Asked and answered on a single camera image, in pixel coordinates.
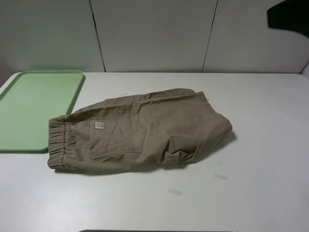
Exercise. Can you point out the clear tape piece front right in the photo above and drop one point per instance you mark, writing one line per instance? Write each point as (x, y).
(219, 176)

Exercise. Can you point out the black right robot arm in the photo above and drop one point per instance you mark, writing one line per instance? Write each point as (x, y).
(290, 15)

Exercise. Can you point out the clear tape piece near front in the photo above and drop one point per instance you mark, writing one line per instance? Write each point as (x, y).
(175, 192)

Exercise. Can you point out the clear tape piece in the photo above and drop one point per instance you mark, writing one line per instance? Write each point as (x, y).
(175, 192)
(219, 176)

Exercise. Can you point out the green plastic tray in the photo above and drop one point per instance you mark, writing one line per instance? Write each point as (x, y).
(27, 104)

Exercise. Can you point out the khaki shorts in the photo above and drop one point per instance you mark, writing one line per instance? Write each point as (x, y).
(167, 127)

